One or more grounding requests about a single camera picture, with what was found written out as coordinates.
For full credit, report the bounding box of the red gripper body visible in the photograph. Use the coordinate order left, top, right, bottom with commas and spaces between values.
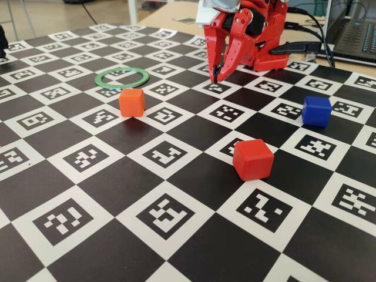
216, 8, 267, 39

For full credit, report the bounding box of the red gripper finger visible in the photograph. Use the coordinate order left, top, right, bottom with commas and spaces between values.
204, 25, 229, 84
219, 36, 254, 83

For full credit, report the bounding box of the blue cube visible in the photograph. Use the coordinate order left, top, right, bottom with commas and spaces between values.
301, 95, 333, 128

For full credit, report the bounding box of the red cube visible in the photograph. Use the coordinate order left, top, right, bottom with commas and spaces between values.
232, 139, 276, 182

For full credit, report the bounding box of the orange cube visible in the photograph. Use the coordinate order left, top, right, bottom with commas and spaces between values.
118, 88, 146, 118

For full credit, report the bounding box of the black clamp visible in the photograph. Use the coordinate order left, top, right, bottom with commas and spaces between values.
269, 41, 321, 56

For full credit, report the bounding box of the white furniture leg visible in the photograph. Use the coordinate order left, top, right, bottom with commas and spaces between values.
128, 0, 139, 26

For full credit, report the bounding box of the dark laptop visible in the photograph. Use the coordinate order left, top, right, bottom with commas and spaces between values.
323, 0, 376, 66

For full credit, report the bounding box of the checkerboard marker board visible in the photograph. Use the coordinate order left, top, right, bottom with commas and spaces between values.
0, 22, 376, 282

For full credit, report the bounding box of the black stand object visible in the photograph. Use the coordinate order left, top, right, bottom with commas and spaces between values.
0, 25, 9, 59

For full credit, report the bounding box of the green ring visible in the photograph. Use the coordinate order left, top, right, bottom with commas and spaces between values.
94, 66, 150, 90

